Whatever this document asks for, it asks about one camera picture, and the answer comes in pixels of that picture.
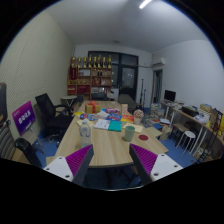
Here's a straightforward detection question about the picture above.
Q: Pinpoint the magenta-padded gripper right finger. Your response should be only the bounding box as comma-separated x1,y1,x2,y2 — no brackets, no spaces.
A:
128,143,184,186

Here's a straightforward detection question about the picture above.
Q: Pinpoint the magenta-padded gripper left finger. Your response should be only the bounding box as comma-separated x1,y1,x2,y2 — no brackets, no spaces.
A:
43,143,95,187

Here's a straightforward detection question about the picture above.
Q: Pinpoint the clear plastic water bottle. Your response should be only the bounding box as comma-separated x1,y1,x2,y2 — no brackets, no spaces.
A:
79,119,93,149

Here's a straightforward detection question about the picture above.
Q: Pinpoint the small light wooden table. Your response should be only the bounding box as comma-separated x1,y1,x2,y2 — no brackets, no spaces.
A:
146,126,163,138

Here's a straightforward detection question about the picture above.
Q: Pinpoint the white round stool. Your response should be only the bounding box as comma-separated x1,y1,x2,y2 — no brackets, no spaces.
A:
175,130,196,155

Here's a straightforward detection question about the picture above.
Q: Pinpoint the brown wooden stool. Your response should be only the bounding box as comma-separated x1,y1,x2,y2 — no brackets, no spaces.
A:
169,122,189,144

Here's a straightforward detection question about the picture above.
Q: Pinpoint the green cup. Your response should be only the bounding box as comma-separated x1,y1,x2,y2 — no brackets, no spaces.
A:
124,125,136,142

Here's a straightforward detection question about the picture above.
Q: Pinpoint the beige notebook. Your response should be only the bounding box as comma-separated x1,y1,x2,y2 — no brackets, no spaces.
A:
76,118,95,128
122,122,144,134

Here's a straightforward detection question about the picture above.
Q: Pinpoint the long wooden side desk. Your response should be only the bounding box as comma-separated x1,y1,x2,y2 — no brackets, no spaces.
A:
173,108,224,158

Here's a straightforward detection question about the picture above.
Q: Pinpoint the pile of books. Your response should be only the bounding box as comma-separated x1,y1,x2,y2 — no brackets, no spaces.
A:
146,102,173,131

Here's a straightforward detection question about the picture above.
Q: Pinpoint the flower bouquet in pot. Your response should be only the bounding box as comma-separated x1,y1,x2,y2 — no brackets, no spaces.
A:
132,109,145,126

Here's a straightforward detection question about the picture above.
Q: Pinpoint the blue patterned booklet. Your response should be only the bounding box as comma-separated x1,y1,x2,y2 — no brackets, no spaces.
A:
79,113,98,122

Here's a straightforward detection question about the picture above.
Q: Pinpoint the orange book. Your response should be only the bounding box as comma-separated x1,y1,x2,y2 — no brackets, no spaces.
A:
120,114,135,124

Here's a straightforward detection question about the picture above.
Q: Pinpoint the purple sign board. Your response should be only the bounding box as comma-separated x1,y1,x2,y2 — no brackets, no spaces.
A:
11,100,37,137

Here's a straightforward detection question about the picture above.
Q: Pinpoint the white book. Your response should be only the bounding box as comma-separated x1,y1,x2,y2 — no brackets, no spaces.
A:
93,118,111,131

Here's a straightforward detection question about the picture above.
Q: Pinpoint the black metal rack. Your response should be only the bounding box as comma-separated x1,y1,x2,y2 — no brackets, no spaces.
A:
197,111,224,164

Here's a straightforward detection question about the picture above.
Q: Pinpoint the teal book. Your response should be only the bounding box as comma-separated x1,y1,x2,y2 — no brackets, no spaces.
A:
107,120,123,133

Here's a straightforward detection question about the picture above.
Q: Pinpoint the yellow gift box red ribbon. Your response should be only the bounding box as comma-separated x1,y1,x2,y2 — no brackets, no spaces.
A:
84,100,102,115

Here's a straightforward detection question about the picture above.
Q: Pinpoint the white paper sheet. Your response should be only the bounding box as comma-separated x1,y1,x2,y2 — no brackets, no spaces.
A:
96,110,110,119

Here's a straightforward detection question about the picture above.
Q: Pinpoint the tan upright carton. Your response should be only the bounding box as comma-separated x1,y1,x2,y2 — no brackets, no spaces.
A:
120,103,129,116

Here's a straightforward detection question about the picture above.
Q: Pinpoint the black computer monitor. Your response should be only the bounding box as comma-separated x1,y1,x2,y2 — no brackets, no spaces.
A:
163,89,177,103

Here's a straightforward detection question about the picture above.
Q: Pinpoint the small round table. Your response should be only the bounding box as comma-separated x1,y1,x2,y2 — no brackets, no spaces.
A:
60,95,78,108

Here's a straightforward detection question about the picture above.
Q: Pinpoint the blue book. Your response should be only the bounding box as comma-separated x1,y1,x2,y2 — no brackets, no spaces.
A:
105,113,123,122

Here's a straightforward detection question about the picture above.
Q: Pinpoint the cardboard box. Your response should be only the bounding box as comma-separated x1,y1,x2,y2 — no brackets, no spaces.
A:
199,103,214,114

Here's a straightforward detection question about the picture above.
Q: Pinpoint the black microphone stand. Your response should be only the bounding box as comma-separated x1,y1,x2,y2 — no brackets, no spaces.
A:
138,78,148,108

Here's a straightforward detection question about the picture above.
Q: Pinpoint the grey padded chair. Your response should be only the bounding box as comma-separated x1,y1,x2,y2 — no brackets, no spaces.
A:
118,93,137,111

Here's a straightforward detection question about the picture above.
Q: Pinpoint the pink box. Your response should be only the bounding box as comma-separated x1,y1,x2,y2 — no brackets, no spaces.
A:
104,107,120,115

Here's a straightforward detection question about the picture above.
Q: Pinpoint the wooden shelf unit with trophies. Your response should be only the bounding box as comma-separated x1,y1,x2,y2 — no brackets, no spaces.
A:
67,54,114,98

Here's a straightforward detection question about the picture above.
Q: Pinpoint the dark glass door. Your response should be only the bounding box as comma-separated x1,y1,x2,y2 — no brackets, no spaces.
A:
87,50,139,101

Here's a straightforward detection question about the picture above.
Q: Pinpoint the white air conditioner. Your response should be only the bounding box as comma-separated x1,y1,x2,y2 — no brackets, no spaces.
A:
151,57,167,67

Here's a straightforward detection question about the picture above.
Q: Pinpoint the ceiling light tube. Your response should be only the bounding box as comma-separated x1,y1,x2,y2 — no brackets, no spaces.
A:
138,0,153,10

